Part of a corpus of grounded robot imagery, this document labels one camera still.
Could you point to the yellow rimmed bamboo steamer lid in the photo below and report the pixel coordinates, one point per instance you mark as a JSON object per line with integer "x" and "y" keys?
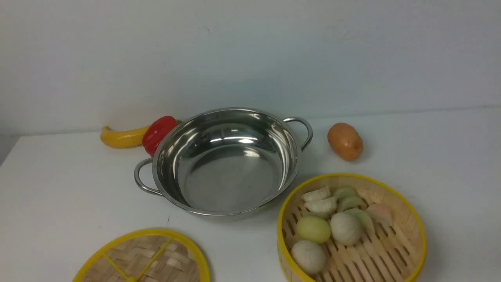
{"x": 148, "y": 255}

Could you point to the stainless steel pot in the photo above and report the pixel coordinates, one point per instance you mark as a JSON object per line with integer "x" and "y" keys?
{"x": 226, "y": 162}

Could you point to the yellow rimmed bamboo steamer basket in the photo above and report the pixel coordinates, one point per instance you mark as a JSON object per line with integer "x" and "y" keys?
{"x": 393, "y": 253}

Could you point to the white toy dumpling upper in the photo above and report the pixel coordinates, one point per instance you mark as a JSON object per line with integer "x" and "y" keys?
{"x": 317, "y": 195}

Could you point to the white toy dumpling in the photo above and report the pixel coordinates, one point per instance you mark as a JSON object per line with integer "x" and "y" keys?
{"x": 317, "y": 195}
{"x": 324, "y": 206}

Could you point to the red toy bell pepper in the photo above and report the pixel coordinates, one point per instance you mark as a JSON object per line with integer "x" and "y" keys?
{"x": 157, "y": 132}

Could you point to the brown toy potato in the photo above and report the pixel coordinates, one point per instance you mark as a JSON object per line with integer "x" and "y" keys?
{"x": 345, "y": 141}

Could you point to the white toy dumpling lower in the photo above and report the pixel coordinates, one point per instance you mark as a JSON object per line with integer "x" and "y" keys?
{"x": 324, "y": 206}

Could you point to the green toy dumpling upper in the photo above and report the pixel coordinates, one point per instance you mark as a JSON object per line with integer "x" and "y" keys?
{"x": 343, "y": 192}

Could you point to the green toy dumpling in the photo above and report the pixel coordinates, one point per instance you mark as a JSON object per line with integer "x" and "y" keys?
{"x": 364, "y": 219}
{"x": 350, "y": 202}
{"x": 343, "y": 192}

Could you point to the yellow-green toy bun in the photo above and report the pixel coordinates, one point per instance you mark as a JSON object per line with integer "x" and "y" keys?
{"x": 314, "y": 229}

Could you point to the green toy dumpling middle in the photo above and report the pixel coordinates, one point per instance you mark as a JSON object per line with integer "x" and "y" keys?
{"x": 350, "y": 202}

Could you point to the yellow toy banana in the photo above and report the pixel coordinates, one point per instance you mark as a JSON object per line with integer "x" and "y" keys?
{"x": 122, "y": 139}

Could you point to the white toy bun middle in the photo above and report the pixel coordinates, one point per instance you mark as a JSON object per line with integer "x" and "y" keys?
{"x": 345, "y": 228}

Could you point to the white toy bun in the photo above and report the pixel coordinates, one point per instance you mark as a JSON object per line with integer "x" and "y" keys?
{"x": 345, "y": 228}
{"x": 309, "y": 256}

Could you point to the white toy bun front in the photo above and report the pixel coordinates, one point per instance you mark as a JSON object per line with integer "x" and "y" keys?
{"x": 309, "y": 256}

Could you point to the green toy dumpling lower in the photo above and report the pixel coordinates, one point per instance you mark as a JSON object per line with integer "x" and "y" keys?
{"x": 364, "y": 219}

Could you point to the pink toy dumpling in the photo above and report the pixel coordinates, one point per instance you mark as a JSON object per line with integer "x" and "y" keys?
{"x": 380, "y": 213}

